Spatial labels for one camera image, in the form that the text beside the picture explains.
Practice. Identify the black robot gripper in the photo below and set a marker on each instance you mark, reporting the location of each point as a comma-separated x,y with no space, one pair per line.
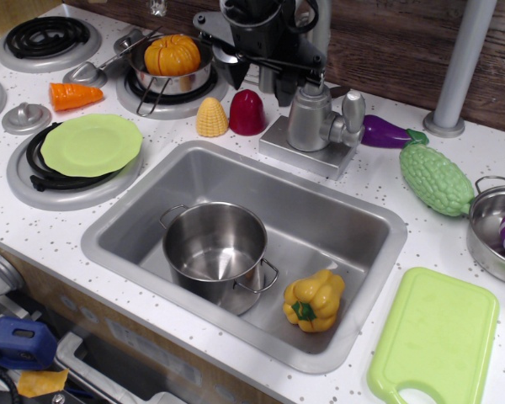
266,33

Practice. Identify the silver toy faucet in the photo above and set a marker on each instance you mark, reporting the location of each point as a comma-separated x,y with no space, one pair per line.
314,137

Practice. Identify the red toy pepper piece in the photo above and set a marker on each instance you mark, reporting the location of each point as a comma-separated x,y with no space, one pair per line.
247,117

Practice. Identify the small steel pan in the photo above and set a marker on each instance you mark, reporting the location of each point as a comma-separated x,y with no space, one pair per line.
171,85

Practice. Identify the yellow toy corn piece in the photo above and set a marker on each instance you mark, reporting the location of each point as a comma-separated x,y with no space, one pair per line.
211,120

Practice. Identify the orange toy pumpkin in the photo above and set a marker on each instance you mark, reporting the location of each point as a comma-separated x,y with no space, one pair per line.
172,55

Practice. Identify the purple toy eggplant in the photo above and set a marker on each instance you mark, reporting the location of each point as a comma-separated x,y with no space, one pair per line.
383,134

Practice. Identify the back right stove burner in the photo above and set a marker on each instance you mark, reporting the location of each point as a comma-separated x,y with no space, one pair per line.
139,101

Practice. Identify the silver sink basin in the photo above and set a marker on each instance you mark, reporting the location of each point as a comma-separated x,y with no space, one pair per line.
309,227

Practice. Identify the silver ladle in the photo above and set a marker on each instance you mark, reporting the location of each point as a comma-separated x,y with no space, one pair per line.
88,74

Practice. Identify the steel pot in sink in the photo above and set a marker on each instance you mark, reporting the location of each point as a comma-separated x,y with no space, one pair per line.
216,250

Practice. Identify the light green plate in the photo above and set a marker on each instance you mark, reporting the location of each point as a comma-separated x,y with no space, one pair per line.
91,145

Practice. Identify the green toy bitter gourd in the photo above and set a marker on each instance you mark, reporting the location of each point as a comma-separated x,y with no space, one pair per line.
435,180

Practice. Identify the orange toy carrot piece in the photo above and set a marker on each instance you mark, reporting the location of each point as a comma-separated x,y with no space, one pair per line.
65,96

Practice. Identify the back left stove burner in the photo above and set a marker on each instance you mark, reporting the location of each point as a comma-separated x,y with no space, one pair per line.
48,44

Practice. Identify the grey vertical pole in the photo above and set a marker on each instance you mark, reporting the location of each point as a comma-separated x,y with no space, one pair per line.
446,121

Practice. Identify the yellow toy bell pepper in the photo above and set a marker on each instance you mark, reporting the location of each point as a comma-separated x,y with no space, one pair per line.
313,303

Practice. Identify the silver stove knob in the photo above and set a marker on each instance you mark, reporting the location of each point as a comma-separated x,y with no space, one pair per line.
26,119

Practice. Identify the front stove burner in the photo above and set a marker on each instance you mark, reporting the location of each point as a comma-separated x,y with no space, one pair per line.
39,186

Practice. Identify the steel pot at right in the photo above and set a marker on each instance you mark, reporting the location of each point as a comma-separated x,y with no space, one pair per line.
485,216

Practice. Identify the light green cutting board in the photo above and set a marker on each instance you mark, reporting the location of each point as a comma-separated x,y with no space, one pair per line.
437,339

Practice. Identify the blue clamp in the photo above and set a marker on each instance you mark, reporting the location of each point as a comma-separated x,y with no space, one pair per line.
26,344

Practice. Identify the yellow tape piece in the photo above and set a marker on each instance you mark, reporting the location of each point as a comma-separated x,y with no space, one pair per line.
33,383

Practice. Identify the wire utensil handle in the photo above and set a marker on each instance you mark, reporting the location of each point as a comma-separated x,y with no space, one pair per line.
252,79

